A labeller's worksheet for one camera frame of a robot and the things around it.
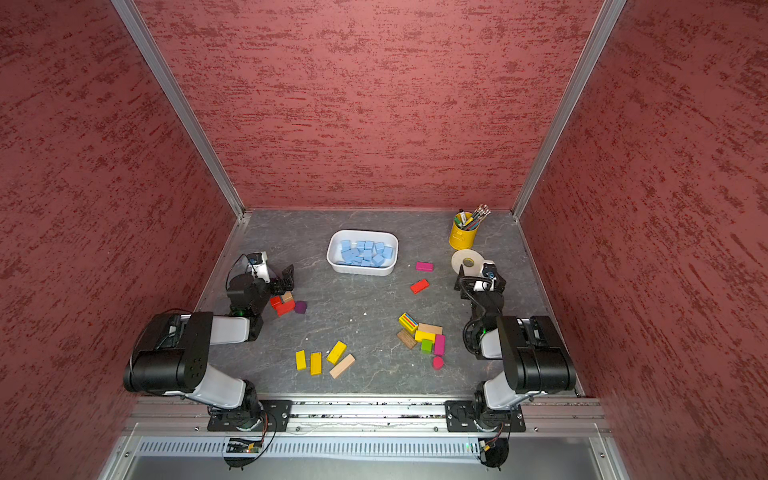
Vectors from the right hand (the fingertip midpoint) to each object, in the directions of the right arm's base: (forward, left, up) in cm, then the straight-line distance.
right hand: (476, 270), depth 90 cm
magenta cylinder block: (-24, +14, -10) cm, 30 cm away
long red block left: (-7, +60, -8) cm, 61 cm away
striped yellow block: (-13, +22, -8) cm, 27 cm away
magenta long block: (-19, +13, -10) cm, 25 cm away
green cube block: (-20, +17, -8) cm, 28 cm away
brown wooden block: (-17, +22, -11) cm, 30 cm away
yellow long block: (-21, +43, -9) cm, 48 cm away
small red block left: (-6, +63, -6) cm, 64 cm away
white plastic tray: (+15, +37, -9) cm, 41 cm away
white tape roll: (+12, -2, -12) cm, 17 cm away
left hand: (+3, +63, -2) cm, 63 cm away
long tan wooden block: (-25, +41, -9) cm, 49 cm away
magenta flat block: (+10, +15, -12) cm, 21 cm away
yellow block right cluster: (-16, +18, -10) cm, 26 cm away
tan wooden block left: (-4, +60, -6) cm, 60 cm away
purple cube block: (-6, +56, -10) cm, 57 cm away
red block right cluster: (+1, +17, -10) cm, 20 cm away
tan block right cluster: (-14, +14, -11) cm, 23 cm away
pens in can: (+19, -1, +1) cm, 19 cm away
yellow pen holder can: (+18, +1, -2) cm, 18 cm away
